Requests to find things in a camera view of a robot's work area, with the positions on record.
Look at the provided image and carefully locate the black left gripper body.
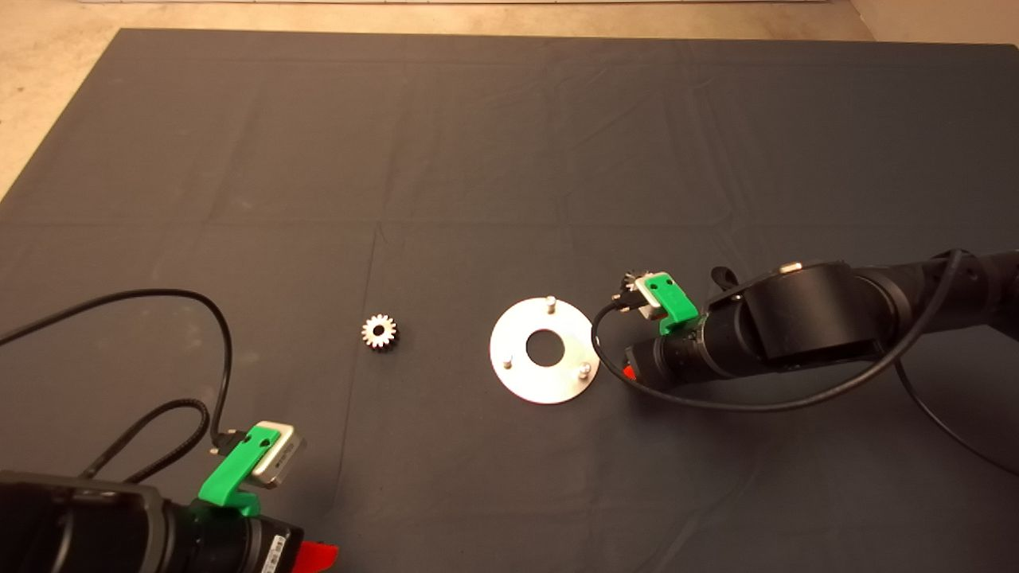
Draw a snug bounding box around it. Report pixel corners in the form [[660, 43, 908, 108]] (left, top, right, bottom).
[[187, 509, 305, 573]]

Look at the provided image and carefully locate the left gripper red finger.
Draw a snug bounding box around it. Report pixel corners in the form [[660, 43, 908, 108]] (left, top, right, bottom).
[[293, 541, 339, 573]]

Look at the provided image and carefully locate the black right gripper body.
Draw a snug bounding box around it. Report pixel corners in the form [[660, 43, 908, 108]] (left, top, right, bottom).
[[625, 318, 717, 383]]

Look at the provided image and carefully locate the round metal carrier plate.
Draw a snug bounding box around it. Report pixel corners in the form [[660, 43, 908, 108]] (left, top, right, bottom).
[[490, 296, 602, 405]]

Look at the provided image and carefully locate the dark grey table cloth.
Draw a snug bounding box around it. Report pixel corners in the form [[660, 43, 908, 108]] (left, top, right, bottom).
[[0, 29, 1019, 573]]

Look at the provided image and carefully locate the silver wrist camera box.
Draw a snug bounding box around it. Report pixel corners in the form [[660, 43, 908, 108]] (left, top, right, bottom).
[[251, 422, 307, 489], [633, 275, 666, 321]]

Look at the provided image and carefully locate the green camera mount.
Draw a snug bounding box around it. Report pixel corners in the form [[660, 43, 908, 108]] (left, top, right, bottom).
[[643, 272, 701, 335], [198, 426, 281, 516]]

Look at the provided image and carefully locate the thin black camera cable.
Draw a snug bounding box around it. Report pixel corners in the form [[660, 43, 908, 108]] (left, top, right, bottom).
[[591, 248, 1019, 478], [0, 289, 248, 454]]

